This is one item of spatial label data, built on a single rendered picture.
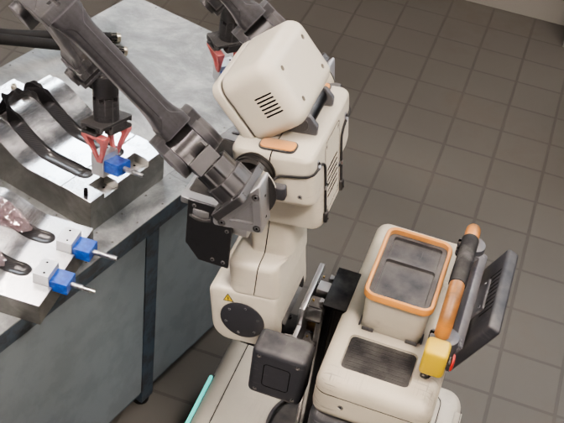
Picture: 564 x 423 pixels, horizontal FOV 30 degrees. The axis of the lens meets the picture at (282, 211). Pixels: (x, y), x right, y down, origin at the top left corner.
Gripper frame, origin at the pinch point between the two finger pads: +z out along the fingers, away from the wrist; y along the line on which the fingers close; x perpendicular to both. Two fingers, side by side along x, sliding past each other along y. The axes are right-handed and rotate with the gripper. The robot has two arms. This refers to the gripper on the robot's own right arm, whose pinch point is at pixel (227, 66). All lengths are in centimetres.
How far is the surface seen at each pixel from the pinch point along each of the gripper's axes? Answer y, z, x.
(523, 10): -226, 95, -118
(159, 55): 4.6, 15.9, -31.3
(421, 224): -92, 95, -9
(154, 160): 29.0, 6.9, 20.8
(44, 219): 59, 9, 29
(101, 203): 46, 8, 29
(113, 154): 41.3, -2.4, 26.0
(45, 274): 65, 6, 48
